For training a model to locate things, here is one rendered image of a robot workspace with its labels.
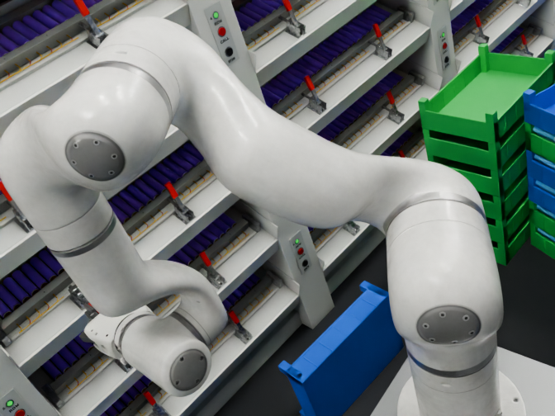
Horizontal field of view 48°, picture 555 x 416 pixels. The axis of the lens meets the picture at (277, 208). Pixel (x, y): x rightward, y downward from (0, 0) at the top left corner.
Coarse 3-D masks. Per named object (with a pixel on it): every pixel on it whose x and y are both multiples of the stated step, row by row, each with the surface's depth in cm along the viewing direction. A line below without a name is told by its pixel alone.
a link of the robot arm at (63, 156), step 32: (96, 64) 58; (128, 64) 58; (64, 96) 56; (96, 96) 54; (128, 96) 55; (160, 96) 58; (32, 128) 59; (64, 128) 54; (96, 128) 53; (128, 128) 54; (160, 128) 58; (0, 160) 68; (32, 160) 64; (64, 160) 56; (96, 160) 54; (128, 160) 55; (32, 192) 68; (64, 192) 69; (96, 192) 74; (32, 224) 72; (64, 224) 71; (96, 224) 74
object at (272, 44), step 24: (240, 0) 141; (264, 0) 142; (288, 0) 133; (312, 0) 145; (336, 0) 145; (360, 0) 146; (240, 24) 136; (264, 24) 135; (288, 24) 136; (312, 24) 139; (336, 24) 143; (264, 48) 134; (288, 48) 134; (264, 72) 131
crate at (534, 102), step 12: (528, 96) 140; (540, 96) 144; (552, 96) 146; (528, 108) 142; (540, 108) 139; (552, 108) 146; (528, 120) 144; (540, 120) 140; (552, 120) 137; (552, 132) 139
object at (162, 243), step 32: (192, 192) 134; (224, 192) 133; (160, 224) 128; (192, 224) 128; (160, 256) 126; (64, 288) 119; (0, 320) 115; (32, 320) 115; (64, 320) 115; (32, 352) 111
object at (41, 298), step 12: (192, 168) 135; (204, 168) 135; (180, 180) 133; (192, 180) 134; (204, 180) 134; (168, 192) 131; (180, 192) 132; (156, 204) 129; (132, 216) 127; (144, 216) 127; (132, 228) 126; (132, 240) 125; (60, 276) 118; (48, 288) 117; (60, 288) 118; (36, 300) 115; (48, 300) 117; (12, 312) 114; (24, 312) 114; (0, 324) 112; (12, 324) 113
